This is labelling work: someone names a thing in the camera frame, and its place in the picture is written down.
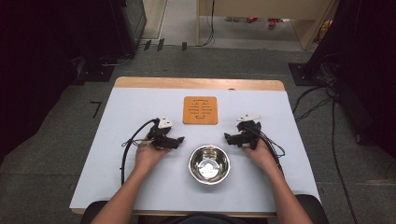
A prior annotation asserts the long black floor cable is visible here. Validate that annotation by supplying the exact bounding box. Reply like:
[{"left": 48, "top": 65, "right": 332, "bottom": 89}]
[{"left": 330, "top": 92, "right": 360, "bottom": 224}]

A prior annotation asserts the person's right hand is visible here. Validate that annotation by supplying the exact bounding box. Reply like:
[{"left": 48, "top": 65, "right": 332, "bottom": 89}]
[{"left": 242, "top": 140, "right": 278, "bottom": 174}]

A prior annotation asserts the person's dark clothing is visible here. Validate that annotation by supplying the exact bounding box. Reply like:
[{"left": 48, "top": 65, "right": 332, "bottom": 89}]
[{"left": 162, "top": 213, "right": 248, "bottom": 224}]

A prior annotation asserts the thick black gripper cable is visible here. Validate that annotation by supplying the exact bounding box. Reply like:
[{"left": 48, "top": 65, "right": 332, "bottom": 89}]
[{"left": 120, "top": 118, "right": 160, "bottom": 187}]

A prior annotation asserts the dark glass cabinet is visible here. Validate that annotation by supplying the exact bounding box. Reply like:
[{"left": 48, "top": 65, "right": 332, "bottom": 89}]
[{"left": 116, "top": 0, "right": 148, "bottom": 58}]

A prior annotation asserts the black hanging cable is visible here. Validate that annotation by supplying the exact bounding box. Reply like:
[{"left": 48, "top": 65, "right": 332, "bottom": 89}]
[{"left": 199, "top": 0, "right": 217, "bottom": 49}]

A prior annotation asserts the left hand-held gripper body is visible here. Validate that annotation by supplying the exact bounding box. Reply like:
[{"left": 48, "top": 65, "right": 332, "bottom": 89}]
[{"left": 147, "top": 115, "right": 175, "bottom": 149}]

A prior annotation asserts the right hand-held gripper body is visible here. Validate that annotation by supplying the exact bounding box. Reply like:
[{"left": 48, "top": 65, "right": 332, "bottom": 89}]
[{"left": 235, "top": 113, "right": 262, "bottom": 150}]

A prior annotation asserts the person's left hand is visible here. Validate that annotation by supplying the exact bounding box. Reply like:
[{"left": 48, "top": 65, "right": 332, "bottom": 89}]
[{"left": 134, "top": 137, "right": 172, "bottom": 173}]

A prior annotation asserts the stainless steel bowl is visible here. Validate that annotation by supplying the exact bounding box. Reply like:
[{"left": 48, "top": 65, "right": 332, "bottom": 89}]
[{"left": 188, "top": 144, "right": 232, "bottom": 186}]

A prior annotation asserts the light wooden desk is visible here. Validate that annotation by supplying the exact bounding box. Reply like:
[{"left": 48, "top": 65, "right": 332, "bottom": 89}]
[{"left": 195, "top": 0, "right": 340, "bottom": 51}]

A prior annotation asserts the square wooden trivet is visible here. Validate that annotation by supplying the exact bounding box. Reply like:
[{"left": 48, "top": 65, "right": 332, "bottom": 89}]
[{"left": 182, "top": 95, "right": 219, "bottom": 126}]

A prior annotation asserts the black gripper cable bundle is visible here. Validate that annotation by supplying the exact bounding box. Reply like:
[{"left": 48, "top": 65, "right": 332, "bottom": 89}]
[{"left": 246, "top": 125, "right": 287, "bottom": 175}]

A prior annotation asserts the red object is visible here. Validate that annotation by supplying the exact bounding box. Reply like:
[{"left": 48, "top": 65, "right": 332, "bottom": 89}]
[{"left": 246, "top": 16, "right": 282, "bottom": 31}]

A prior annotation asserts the black stand base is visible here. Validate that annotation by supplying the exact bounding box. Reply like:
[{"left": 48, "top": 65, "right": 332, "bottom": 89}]
[
  {"left": 288, "top": 62, "right": 339, "bottom": 87},
  {"left": 75, "top": 55, "right": 117, "bottom": 84}
]

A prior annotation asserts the dark curtain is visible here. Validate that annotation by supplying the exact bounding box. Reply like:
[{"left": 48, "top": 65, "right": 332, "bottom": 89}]
[
  {"left": 0, "top": 0, "right": 129, "bottom": 166},
  {"left": 306, "top": 0, "right": 396, "bottom": 158}
]

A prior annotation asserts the thin black gripper wire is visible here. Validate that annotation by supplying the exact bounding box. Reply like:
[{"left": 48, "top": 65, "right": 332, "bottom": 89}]
[{"left": 120, "top": 138, "right": 153, "bottom": 148}]

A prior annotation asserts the grey floor cable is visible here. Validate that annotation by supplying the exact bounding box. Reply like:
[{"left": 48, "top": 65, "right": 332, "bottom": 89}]
[{"left": 99, "top": 53, "right": 134, "bottom": 67}]

